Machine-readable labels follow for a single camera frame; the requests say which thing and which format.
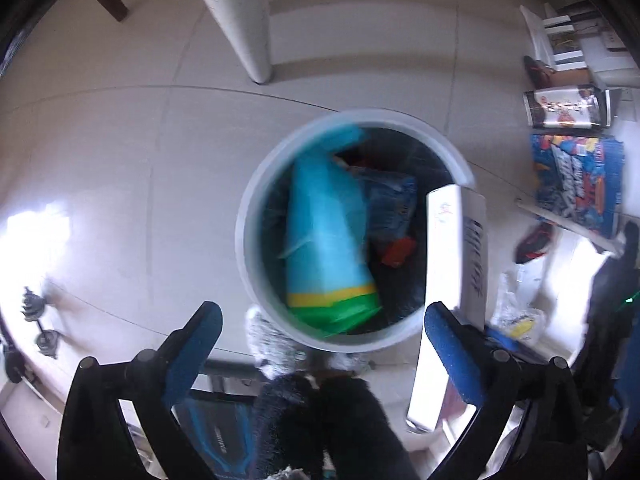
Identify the white trash bin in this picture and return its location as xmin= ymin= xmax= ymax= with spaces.
xmin=235 ymin=107 xmax=478 ymax=353

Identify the red black slipper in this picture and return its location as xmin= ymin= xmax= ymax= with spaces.
xmin=515 ymin=222 xmax=556 ymax=265

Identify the black furry microphone cover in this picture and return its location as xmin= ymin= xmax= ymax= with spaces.
xmin=252 ymin=375 xmax=421 ymax=480

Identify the silver printed packet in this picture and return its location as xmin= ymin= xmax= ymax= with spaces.
xmin=522 ymin=85 xmax=613 ymax=128

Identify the blue black printed box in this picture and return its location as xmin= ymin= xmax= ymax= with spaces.
xmin=172 ymin=390 xmax=261 ymax=480

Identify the clear plastic bag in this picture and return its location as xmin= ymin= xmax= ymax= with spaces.
xmin=490 ymin=272 xmax=546 ymax=346

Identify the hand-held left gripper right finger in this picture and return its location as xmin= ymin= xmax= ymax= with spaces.
xmin=423 ymin=301 xmax=589 ymax=480

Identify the metal dumbbell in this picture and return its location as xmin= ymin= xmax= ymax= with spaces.
xmin=32 ymin=327 xmax=66 ymax=361
xmin=20 ymin=285 xmax=48 ymax=323

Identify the white shelf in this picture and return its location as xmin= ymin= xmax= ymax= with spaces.
xmin=520 ymin=2 xmax=588 ymax=71

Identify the long white pink box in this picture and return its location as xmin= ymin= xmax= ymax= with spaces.
xmin=406 ymin=185 xmax=488 ymax=433

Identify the blue denim cloth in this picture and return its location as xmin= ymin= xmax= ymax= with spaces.
xmin=360 ymin=167 xmax=418 ymax=241

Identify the grey fuzzy slipper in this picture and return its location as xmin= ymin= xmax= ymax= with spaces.
xmin=245 ymin=305 xmax=366 ymax=381

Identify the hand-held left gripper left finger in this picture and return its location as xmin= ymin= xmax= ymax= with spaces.
xmin=56 ymin=301 xmax=224 ymax=480

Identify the dark slipper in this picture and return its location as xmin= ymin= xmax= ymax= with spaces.
xmin=522 ymin=55 xmax=556 ymax=88

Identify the blue green snack bag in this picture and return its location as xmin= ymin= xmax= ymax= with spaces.
xmin=280 ymin=127 xmax=383 ymax=336

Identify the white table leg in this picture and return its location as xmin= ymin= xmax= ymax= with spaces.
xmin=177 ymin=0 xmax=273 ymax=85

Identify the blue printed carton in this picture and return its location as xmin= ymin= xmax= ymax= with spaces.
xmin=530 ymin=132 xmax=626 ymax=238

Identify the red white snack bag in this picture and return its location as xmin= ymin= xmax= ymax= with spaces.
xmin=382 ymin=237 xmax=418 ymax=267

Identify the white stick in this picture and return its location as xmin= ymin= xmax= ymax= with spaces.
xmin=515 ymin=199 xmax=623 ymax=256

